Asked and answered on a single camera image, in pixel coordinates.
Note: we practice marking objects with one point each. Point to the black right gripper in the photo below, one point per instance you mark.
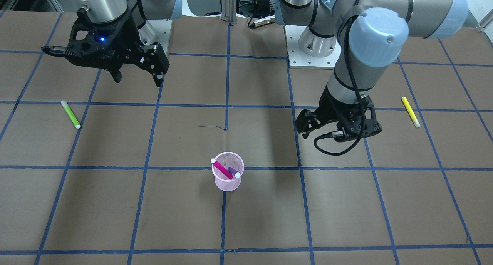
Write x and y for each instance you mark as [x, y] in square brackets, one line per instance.
[129, 37]

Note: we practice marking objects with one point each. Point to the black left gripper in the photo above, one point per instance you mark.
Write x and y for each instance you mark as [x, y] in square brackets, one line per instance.
[330, 105]

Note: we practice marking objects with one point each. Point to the purple marker pen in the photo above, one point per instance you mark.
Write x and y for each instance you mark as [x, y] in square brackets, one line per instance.
[235, 173]

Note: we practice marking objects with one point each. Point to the pink marker pen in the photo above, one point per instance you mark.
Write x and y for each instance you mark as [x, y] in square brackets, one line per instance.
[222, 169]

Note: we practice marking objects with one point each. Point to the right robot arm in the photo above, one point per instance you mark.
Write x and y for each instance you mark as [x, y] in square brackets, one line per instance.
[104, 11]

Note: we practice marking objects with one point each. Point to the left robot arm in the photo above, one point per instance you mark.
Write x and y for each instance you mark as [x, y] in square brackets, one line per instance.
[371, 34]

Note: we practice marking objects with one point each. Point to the pink mesh cup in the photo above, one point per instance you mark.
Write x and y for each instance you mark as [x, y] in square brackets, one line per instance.
[228, 159]

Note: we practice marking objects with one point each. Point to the green marker pen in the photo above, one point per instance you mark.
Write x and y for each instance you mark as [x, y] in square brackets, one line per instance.
[70, 114]

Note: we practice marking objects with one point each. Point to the yellow marker pen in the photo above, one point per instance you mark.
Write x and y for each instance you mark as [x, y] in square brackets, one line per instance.
[410, 112]

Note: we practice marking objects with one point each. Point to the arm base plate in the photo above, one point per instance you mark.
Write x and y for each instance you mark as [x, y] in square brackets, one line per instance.
[309, 51]
[160, 34]

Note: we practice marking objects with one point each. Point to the aluminium frame post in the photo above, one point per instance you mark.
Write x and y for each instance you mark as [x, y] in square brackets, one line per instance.
[229, 10]

